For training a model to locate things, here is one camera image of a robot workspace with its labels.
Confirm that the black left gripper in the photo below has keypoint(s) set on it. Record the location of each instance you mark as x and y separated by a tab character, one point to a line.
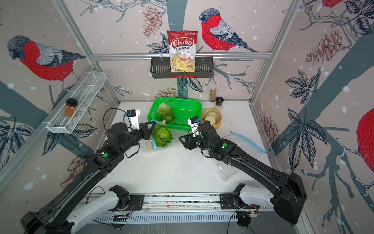
146	131

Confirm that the black hanging wall basket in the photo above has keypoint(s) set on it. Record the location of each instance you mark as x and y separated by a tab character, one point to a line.
161	69

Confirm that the clear zipper bag blue seal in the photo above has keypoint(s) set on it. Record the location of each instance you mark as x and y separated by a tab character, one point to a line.
154	122

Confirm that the small chinese cabbage left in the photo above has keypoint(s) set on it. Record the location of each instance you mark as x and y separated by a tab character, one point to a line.
166	113

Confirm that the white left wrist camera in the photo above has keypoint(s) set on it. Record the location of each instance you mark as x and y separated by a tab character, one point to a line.
133	118

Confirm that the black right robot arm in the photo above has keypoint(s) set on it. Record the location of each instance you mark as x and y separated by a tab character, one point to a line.
289	195

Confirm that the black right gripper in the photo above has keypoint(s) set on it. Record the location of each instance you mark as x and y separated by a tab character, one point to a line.
189	141

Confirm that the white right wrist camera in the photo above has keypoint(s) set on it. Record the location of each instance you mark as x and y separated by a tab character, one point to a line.
194	123

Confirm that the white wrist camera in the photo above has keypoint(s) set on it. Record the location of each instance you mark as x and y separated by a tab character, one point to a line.
133	118
194	123

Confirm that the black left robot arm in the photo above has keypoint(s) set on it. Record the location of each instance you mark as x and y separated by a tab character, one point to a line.
61	215

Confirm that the white wire wall shelf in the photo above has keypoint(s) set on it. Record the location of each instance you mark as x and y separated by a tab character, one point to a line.
89	86

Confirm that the green plastic basket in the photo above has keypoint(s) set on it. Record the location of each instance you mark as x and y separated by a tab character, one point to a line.
183	109

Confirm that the glass spice shaker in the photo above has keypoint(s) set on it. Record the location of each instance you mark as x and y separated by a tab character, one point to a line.
212	94

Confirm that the white bun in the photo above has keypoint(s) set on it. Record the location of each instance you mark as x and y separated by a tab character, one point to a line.
210	119
213	113

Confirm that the red cassava chips bag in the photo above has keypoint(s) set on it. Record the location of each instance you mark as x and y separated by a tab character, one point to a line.
182	51

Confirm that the white bun back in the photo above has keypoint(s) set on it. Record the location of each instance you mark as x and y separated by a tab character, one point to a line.
213	113

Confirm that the orange spice jar black lid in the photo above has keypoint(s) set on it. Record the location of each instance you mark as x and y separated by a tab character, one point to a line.
70	107

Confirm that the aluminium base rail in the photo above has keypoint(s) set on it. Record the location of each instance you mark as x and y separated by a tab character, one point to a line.
195	207

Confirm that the black top pepper grinder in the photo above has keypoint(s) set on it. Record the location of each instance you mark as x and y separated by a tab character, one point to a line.
218	104

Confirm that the white bun front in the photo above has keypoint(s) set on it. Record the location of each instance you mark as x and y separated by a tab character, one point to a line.
210	119

